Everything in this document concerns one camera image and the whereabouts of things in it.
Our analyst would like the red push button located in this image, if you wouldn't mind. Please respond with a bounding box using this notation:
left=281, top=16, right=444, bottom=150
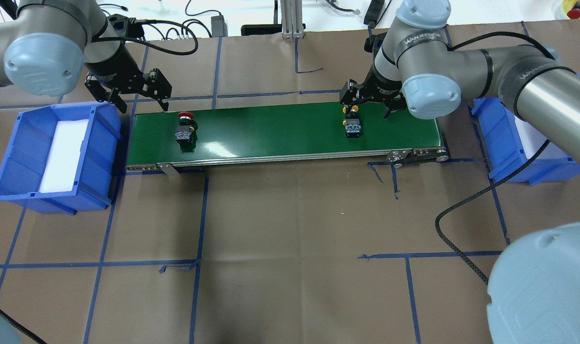
left=175, top=112, right=198, bottom=144

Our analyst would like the blue bin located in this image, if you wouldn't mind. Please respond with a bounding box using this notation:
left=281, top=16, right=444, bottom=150
left=471, top=97, right=580, bottom=185
left=0, top=101, right=122, bottom=215

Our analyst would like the blue bin right side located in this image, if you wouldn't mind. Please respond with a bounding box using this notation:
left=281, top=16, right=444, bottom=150
left=471, top=97, right=580, bottom=185

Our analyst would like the blue bin left side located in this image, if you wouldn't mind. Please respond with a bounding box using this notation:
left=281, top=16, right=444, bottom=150
left=0, top=101, right=122, bottom=215

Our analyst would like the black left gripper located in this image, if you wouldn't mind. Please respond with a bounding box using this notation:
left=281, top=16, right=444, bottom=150
left=84, top=42, right=173, bottom=114

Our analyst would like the white foam pad left bin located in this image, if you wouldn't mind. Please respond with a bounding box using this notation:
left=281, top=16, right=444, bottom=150
left=38, top=119, right=88, bottom=193

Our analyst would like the black braided cable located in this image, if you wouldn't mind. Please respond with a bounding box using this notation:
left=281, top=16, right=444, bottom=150
left=435, top=139, right=553, bottom=285

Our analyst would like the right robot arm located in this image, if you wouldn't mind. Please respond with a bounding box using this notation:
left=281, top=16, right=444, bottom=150
left=340, top=0, right=580, bottom=344

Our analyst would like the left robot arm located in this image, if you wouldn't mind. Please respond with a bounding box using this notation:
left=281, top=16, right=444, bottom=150
left=0, top=0, right=172, bottom=113

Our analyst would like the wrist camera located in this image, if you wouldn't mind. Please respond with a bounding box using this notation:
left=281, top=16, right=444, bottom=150
left=107, top=14, right=145, bottom=41
left=364, top=33, right=386, bottom=57

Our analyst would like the aluminium frame post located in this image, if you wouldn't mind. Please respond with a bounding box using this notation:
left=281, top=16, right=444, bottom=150
left=278, top=0, right=305, bottom=39

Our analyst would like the black power adapter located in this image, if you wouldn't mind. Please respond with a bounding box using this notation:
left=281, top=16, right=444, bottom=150
left=210, top=15, right=228, bottom=37

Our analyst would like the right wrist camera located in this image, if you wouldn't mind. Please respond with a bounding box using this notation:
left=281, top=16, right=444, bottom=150
left=364, top=33, right=386, bottom=57

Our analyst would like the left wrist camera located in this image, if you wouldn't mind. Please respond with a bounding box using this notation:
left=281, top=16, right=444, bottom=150
left=107, top=14, right=145, bottom=41

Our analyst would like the yellow push button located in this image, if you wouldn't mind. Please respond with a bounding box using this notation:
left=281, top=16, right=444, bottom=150
left=342, top=105, right=361, bottom=139

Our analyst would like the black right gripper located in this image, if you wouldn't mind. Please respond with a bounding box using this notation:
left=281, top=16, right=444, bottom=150
left=339, top=67, right=406, bottom=119

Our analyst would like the green conveyor belt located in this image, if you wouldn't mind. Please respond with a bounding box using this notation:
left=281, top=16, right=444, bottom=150
left=126, top=102, right=451, bottom=173

